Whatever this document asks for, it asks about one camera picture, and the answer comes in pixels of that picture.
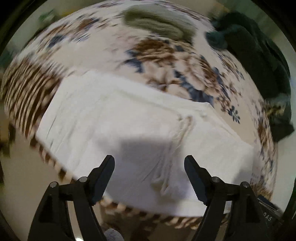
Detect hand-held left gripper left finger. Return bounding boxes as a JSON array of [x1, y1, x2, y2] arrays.
[[27, 154, 115, 241]]

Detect grey-green folded cloth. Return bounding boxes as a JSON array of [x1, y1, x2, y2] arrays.
[[122, 5, 197, 42]]

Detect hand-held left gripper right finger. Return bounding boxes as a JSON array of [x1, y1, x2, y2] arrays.
[[184, 155, 270, 241]]

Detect white pants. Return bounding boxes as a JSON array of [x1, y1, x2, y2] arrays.
[[36, 70, 255, 217]]

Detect dark green cloth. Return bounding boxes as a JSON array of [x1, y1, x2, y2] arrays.
[[205, 12, 295, 142]]

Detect floral printed blanket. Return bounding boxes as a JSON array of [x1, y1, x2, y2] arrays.
[[0, 0, 278, 230]]

